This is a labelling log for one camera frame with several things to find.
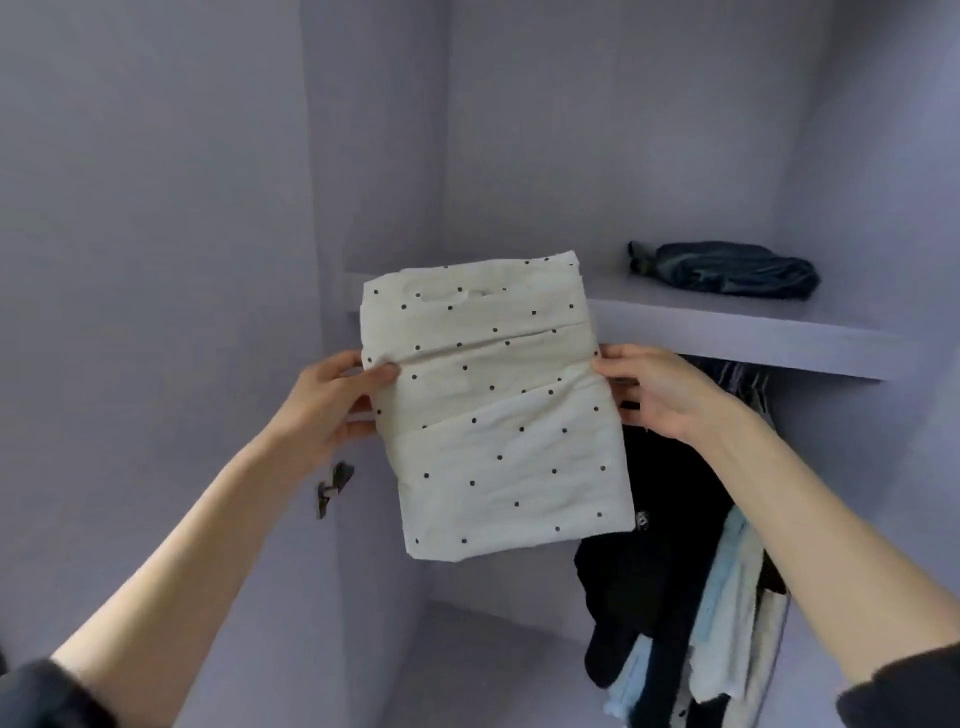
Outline person's left hand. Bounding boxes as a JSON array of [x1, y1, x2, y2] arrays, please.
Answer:
[[267, 349, 404, 470]]

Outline person's right hand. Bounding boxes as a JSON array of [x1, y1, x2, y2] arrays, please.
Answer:
[[592, 342, 740, 452]]

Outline lilac pink wire hanger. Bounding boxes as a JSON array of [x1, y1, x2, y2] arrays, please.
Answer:
[[717, 357, 776, 429]]

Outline grey wardrobe shelf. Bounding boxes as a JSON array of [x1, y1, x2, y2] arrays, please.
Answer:
[[345, 262, 920, 384]]

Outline blue jeans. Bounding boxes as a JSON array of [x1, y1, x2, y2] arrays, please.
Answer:
[[625, 238, 824, 302]]

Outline charcoal black clothes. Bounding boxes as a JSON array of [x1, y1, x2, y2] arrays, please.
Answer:
[[573, 424, 740, 692]]

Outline white polka dot trousers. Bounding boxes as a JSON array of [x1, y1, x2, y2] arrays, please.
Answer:
[[358, 249, 638, 566]]

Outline cream printed t-shirt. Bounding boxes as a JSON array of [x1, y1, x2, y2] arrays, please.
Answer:
[[723, 588, 792, 728]]

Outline grey wooden wardrobe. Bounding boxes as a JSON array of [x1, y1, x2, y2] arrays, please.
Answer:
[[0, 0, 960, 728]]

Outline person's left forearm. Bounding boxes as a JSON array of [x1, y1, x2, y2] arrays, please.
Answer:
[[49, 427, 324, 728]]

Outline person's right forearm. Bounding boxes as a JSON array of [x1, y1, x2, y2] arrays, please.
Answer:
[[697, 397, 960, 689]]

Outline person's black right sleeve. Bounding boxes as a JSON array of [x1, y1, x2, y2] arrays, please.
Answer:
[[835, 642, 960, 728]]

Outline person's black sleeve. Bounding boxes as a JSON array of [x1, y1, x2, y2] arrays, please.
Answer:
[[835, 642, 960, 728], [0, 657, 122, 728]]

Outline person's black left sleeve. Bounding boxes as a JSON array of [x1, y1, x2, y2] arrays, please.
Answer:
[[0, 657, 122, 728]]

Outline metal door hinge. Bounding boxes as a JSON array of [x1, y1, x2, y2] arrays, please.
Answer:
[[313, 459, 359, 522]]

